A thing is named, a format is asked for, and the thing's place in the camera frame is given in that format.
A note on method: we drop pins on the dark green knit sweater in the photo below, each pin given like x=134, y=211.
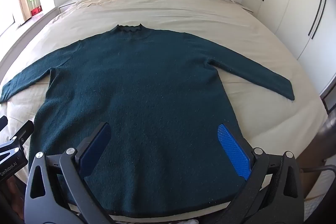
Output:
x=144, y=95

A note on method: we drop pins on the red box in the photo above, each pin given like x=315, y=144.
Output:
x=35, y=11

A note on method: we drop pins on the white window bench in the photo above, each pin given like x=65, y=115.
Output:
x=23, y=32

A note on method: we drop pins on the bed with beige sheet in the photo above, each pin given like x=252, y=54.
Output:
x=183, y=16

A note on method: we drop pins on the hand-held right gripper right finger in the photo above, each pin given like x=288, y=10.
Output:
x=234, y=151

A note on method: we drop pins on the white nightstand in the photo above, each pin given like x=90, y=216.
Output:
x=67, y=5

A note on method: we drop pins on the green container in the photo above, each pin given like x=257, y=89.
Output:
x=32, y=1

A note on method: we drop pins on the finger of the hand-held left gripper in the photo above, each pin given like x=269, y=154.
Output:
x=2, y=123
x=24, y=130

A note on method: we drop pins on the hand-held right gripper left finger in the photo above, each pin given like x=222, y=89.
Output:
x=96, y=146

